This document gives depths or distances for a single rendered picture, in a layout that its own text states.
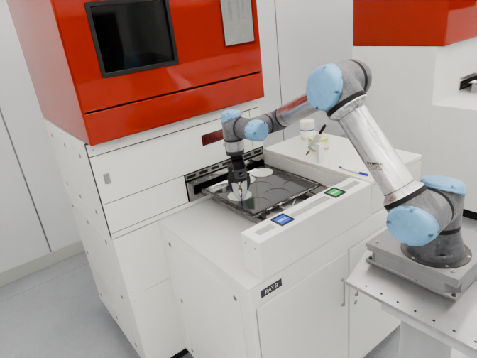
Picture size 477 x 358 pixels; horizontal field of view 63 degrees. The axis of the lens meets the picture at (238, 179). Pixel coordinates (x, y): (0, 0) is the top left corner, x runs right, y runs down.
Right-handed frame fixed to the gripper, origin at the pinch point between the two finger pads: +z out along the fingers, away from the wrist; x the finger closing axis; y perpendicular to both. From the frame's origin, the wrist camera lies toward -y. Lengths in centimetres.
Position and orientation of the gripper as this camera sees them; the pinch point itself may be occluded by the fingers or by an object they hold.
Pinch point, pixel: (240, 198)
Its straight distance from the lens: 156.7
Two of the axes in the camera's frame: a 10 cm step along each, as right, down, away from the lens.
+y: -1.3, -3.9, 9.1
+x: -9.9, 1.5, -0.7
